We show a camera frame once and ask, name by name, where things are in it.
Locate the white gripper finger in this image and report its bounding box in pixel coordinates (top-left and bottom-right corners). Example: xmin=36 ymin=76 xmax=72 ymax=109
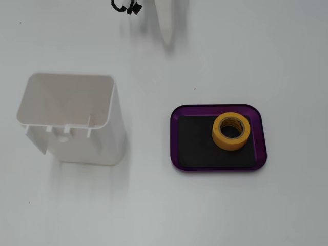
xmin=155 ymin=0 xmax=175 ymax=49

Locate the yellow masking tape roll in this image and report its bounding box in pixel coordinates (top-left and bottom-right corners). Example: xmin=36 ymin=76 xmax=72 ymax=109
xmin=211 ymin=112 xmax=251 ymax=151

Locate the white plastic container box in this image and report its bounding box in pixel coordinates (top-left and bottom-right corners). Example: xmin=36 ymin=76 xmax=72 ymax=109
xmin=16 ymin=72 xmax=128 ymax=167

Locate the black tray mat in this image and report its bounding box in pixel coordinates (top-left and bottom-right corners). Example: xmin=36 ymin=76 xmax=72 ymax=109
xmin=177 ymin=115 xmax=258 ymax=169

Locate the purple metal tray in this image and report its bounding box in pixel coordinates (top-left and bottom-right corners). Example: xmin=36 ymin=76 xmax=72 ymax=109
xmin=170 ymin=104 xmax=268 ymax=173

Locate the black cable tie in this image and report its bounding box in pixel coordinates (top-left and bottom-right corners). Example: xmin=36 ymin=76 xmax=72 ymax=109
xmin=111 ymin=0 xmax=142 ymax=15

